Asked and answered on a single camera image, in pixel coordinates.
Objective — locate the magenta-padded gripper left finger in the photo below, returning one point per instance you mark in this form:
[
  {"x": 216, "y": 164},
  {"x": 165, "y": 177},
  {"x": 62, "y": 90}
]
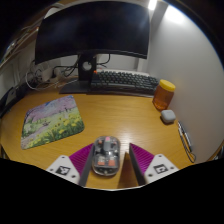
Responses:
[{"x": 63, "y": 168}]

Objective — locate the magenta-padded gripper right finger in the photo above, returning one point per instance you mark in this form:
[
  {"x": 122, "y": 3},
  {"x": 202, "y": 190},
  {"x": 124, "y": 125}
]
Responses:
[{"x": 160, "y": 168}]

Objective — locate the transparent computer mouse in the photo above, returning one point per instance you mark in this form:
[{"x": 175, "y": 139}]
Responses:
[{"x": 106, "y": 155}]

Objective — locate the floral print mouse pad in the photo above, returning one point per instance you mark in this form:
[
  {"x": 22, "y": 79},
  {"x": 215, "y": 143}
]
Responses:
[{"x": 50, "y": 121}]

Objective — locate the small white earbuds case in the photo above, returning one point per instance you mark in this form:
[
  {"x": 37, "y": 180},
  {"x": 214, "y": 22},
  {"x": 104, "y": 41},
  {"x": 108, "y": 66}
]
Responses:
[{"x": 168, "y": 116}]

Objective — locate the orange jar with yellow lid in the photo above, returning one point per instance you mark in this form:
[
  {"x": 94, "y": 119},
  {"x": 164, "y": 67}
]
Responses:
[{"x": 162, "y": 96}]

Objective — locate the black desktop stand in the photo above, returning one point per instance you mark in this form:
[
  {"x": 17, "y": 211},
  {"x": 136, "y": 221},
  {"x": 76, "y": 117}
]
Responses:
[{"x": 11, "y": 98}]

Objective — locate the dark mechanical keyboard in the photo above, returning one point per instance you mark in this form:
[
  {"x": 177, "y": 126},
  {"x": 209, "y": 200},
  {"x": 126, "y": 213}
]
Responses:
[{"x": 125, "y": 81}]

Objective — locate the white power strip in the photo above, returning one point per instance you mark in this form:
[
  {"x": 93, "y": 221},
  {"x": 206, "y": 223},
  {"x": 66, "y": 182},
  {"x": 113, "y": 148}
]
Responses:
[{"x": 46, "y": 76}]

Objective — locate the black curved monitor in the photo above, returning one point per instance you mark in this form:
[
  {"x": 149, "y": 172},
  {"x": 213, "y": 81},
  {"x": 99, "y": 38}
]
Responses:
[{"x": 93, "y": 30}]

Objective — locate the ceiling light strip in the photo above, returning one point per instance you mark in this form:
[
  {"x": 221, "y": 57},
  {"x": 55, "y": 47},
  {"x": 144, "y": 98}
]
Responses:
[{"x": 152, "y": 4}]

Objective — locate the wall shelf with books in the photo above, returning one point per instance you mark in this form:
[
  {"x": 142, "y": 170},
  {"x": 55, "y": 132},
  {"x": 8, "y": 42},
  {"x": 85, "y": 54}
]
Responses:
[{"x": 16, "y": 45}]

